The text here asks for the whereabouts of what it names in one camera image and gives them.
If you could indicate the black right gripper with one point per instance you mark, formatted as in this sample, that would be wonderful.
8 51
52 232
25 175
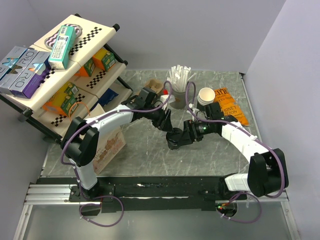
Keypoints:
190 131

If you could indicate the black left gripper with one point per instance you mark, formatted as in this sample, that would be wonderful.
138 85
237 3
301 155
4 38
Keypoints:
164 122

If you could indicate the black plastic cup lid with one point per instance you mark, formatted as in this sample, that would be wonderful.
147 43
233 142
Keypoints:
174 136

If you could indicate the black paper coffee cup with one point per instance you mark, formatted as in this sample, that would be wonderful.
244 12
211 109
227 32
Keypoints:
173 145

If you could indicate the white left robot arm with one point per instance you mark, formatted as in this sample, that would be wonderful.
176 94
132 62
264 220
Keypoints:
80 143

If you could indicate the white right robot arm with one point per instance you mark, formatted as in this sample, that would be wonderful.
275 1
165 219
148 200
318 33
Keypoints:
267 174

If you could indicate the brown paper takeout bag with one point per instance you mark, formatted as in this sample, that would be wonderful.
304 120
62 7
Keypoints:
108 147

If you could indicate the grey straw holder cup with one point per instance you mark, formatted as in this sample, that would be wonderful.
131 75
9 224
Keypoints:
179 93

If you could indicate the stack of paper cups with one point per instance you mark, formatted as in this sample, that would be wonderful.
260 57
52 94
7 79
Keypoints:
206 96

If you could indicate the brown cardboard cup carrier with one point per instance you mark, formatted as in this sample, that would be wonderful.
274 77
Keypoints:
156 85

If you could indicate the orange potato chips bag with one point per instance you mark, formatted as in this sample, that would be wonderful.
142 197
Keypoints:
229 106

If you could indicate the white wrapped straws bundle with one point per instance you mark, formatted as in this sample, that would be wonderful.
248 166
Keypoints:
179 76

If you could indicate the blue snack bag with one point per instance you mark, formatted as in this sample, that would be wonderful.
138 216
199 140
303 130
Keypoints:
107 97

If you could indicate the orange green box upper right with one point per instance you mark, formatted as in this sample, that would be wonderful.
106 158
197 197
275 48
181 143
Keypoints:
104 59

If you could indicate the orange green box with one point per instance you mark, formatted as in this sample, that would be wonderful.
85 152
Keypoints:
87 69
104 59
63 102

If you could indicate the cream tiered display shelf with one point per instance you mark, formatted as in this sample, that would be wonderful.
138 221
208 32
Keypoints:
94 37

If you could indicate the orange green box upper left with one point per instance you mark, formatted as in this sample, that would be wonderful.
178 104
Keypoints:
87 69

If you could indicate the orange green box lower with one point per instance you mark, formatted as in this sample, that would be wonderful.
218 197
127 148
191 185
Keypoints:
63 102

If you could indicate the teal product box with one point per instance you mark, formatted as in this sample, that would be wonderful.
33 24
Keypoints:
59 56

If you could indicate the purple wavy pouch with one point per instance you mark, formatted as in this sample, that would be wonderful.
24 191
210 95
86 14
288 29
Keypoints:
50 41

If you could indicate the purple R+O box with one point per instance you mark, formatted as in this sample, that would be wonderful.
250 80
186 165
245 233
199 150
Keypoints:
33 75

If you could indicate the silver R+O box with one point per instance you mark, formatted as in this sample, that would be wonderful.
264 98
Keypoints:
8 62

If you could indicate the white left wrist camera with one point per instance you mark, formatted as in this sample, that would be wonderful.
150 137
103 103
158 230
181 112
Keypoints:
166 99

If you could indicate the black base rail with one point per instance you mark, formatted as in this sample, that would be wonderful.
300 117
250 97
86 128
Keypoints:
147 193

